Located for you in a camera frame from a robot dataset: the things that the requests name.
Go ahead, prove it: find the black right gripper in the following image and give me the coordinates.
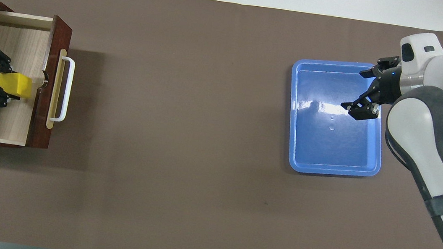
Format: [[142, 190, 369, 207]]
[[339, 50, 407, 126]]

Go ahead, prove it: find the yellow block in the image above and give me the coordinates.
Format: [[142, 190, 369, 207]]
[[0, 70, 34, 100]]

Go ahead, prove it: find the wooden drawer with white handle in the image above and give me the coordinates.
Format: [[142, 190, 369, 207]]
[[0, 8, 81, 152]]

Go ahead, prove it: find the blue plastic tray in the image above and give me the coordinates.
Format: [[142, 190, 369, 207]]
[[279, 54, 394, 182]]

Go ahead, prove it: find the brown paper mat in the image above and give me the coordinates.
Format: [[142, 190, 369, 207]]
[[0, 0, 443, 249]]

